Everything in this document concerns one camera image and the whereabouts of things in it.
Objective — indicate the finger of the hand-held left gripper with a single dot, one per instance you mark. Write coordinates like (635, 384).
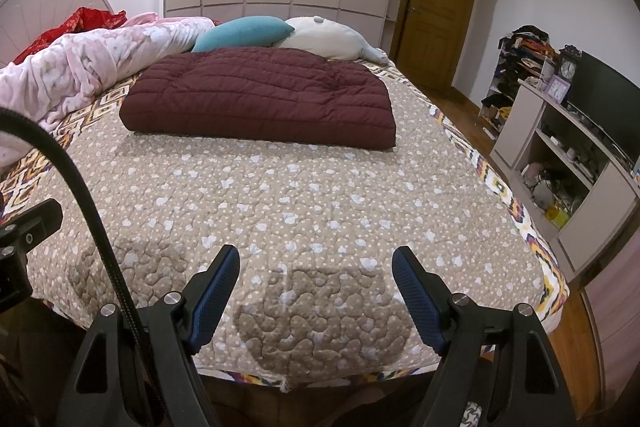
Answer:
(40, 219)

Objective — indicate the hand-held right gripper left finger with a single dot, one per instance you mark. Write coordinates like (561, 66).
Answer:
(212, 297)

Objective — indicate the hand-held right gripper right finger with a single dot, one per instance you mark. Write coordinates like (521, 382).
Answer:
(417, 302)

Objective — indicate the maroon puffer coat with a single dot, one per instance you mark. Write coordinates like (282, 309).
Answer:
(260, 97)

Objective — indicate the bed with patterned quilt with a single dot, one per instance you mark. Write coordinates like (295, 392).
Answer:
(300, 197)

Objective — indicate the yellow container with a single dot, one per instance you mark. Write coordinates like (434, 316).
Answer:
(557, 214)

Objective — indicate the pink fleece blanket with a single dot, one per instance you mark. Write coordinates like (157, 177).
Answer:
(85, 57)

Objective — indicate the red cloth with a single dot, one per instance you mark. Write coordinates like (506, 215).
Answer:
(75, 22)

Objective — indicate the beige television cabinet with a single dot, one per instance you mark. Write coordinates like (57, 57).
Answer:
(520, 122)

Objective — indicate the pale arched headboard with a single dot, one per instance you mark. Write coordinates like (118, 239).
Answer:
(50, 2)

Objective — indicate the teal pillow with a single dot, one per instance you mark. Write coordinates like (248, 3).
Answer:
(240, 32)

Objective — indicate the cluttered shelf rack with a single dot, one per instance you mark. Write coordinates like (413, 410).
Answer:
(520, 52)

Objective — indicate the black television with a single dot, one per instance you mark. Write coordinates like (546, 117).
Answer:
(607, 102)

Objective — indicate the white pillow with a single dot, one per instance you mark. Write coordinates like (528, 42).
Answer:
(330, 39)

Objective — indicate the dark mantel clock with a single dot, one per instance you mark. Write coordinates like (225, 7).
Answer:
(567, 68)

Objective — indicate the wooden door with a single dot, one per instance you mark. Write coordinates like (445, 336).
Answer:
(435, 17)

